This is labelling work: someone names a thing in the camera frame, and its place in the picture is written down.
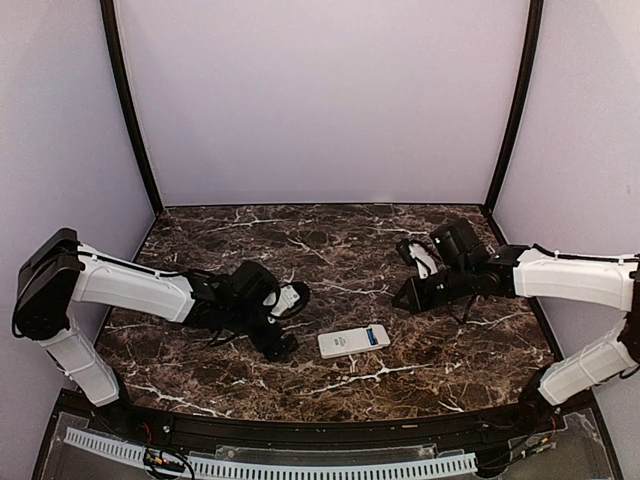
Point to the left black frame post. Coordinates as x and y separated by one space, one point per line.
128 109

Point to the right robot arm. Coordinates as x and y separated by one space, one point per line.
460 265

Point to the white cable duct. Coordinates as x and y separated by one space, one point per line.
266 465

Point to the black frame post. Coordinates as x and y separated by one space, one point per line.
521 89
128 109

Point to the white remote control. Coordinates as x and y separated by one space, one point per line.
348 342

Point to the black front rail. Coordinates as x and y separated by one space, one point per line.
484 429

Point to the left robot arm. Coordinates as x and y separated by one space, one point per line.
249 302

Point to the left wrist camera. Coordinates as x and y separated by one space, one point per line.
288 301

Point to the right black frame post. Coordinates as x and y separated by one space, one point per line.
521 89

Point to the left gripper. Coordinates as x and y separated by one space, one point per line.
264 343

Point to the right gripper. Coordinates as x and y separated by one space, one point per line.
419 300

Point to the blue battery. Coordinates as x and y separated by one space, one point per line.
373 337

